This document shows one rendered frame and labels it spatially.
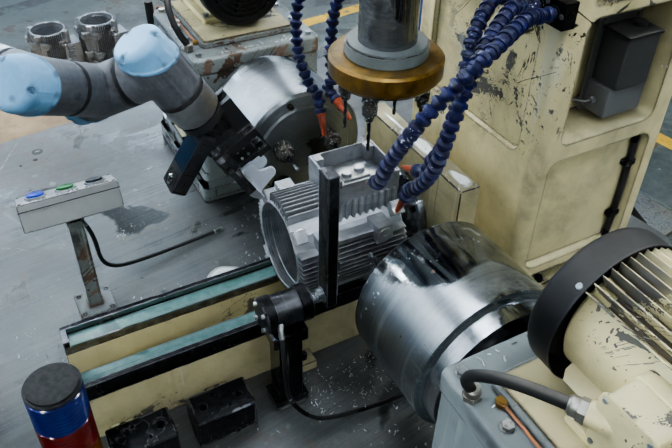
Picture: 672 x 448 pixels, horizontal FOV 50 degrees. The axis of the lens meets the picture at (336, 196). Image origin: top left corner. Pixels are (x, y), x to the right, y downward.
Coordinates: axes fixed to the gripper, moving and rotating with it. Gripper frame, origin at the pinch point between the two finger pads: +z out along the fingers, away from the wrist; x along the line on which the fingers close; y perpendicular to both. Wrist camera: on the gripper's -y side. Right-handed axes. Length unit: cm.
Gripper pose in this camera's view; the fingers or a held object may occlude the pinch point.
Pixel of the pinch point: (255, 195)
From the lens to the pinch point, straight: 123.2
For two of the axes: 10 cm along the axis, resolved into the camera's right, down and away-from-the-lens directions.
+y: 7.7, -6.4, 0.3
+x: -4.7, -5.4, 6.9
